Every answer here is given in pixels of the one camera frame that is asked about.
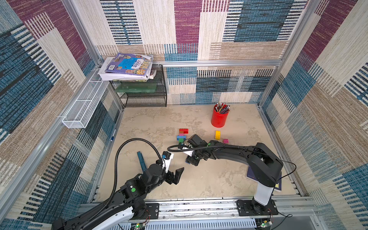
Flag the red lego brick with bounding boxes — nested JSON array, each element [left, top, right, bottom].
[[179, 128, 189, 134]]

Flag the yellow lego brick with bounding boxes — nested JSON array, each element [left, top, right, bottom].
[[215, 130, 221, 140]]

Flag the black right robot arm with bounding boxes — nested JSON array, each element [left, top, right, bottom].
[[167, 134, 292, 216]]

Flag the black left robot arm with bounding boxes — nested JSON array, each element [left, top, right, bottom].
[[52, 138, 184, 230]]

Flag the teal blue marker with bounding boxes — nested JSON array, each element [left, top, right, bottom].
[[137, 151, 147, 172]]

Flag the red pen cup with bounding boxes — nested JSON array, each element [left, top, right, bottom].
[[211, 106, 229, 128]]

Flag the dark blue notebook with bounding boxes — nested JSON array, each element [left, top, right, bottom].
[[246, 166, 282, 192]]

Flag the pens in cup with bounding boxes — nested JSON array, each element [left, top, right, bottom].
[[214, 102, 230, 114]]

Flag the green folder on shelf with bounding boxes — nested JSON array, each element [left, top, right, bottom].
[[115, 83, 157, 93]]

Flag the stack of books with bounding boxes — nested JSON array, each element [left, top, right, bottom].
[[98, 53, 157, 81]]

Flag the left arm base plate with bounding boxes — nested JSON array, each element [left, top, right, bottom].
[[130, 203, 160, 220]]

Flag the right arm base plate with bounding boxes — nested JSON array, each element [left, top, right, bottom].
[[236, 199, 279, 217]]

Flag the black wire mesh shelf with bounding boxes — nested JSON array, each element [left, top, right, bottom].
[[110, 65, 167, 108]]

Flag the white wire basket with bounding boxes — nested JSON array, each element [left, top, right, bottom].
[[62, 80, 108, 129]]

